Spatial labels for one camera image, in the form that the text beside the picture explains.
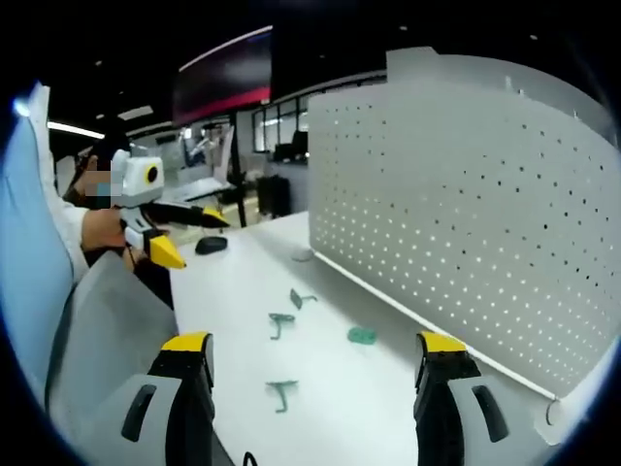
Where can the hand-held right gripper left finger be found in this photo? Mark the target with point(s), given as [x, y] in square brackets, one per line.
[160, 427]

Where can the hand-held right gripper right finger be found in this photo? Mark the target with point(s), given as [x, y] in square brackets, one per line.
[451, 417]

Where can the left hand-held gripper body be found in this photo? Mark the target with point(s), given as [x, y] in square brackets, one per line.
[136, 182]

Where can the green mounting plate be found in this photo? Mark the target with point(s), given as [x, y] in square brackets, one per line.
[362, 335]

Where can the green hook assembly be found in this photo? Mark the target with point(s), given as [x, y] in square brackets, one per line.
[281, 388]
[299, 298]
[280, 320]

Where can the person's left hand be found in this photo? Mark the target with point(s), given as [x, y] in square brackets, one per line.
[102, 230]

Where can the background white table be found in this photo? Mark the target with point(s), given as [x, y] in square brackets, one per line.
[199, 188]

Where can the black computer mouse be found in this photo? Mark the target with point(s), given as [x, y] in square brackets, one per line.
[211, 244]

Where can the person's head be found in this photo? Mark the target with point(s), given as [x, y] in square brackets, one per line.
[109, 141]

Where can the black pole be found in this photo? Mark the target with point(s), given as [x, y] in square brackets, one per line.
[238, 170]

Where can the grey chair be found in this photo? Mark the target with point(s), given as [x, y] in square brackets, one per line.
[111, 315]

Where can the black bin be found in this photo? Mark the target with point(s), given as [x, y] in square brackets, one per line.
[273, 195]

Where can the large curved screen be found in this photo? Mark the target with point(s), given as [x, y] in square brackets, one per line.
[223, 77]

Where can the white perforated panel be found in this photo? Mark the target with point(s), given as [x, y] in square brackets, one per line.
[436, 218]

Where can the plain white partition panel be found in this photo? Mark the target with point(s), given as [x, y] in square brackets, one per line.
[436, 68]

